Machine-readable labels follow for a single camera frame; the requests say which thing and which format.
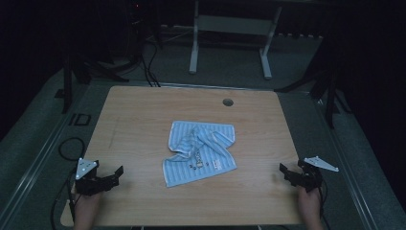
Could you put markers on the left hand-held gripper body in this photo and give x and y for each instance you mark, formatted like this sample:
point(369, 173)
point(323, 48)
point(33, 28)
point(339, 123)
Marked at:
point(86, 187)

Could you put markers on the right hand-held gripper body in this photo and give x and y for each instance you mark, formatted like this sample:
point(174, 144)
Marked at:
point(311, 179)

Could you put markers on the white metal table frame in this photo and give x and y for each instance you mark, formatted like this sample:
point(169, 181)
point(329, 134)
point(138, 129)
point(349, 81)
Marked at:
point(230, 25)

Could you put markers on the person's left hand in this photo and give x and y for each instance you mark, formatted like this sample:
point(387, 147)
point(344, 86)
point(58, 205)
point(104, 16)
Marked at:
point(85, 204)

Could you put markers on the blue striped towel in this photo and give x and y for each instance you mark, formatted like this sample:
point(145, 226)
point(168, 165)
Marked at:
point(198, 159)

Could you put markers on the black metal stand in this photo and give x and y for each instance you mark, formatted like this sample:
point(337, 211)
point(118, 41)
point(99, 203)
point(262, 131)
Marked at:
point(330, 92)
point(67, 86)

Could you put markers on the person's right hand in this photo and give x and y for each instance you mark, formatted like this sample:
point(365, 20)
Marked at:
point(309, 201)

